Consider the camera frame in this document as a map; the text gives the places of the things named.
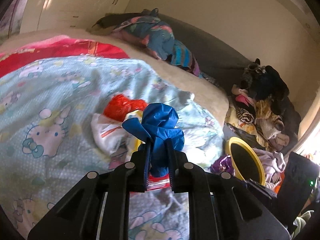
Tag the red plastic bag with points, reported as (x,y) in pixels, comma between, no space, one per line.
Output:
(119,106)

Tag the lilac cloth in basket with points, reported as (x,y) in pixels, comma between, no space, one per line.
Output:
(273,164)

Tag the grey padded headboard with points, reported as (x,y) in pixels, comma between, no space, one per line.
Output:
(228,67)

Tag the light blue cartoon bedsheet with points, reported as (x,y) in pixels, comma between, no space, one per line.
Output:
(47,143)

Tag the mixed clothes pile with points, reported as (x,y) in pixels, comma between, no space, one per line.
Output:
(260,112)

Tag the teal floral clothes pile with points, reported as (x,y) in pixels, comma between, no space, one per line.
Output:
(147,31)

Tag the purple snack wrapper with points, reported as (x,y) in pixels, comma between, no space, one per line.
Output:
(223,164)

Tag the blue plastic bag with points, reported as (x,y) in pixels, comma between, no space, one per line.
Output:
(157,125)

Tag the black bin yellow rim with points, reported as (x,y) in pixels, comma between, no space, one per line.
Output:
(245,161)

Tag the cream glossy wardrobe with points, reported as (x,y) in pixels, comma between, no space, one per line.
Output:
(56,14)

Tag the white printed plastic wrapper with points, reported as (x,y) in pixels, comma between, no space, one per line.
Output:
(110,136)

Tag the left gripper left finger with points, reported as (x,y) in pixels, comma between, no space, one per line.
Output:
(140,173)

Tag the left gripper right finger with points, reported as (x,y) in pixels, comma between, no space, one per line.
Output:
(178,174)

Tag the red pink blanket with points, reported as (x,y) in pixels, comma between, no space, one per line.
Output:
(57,46)

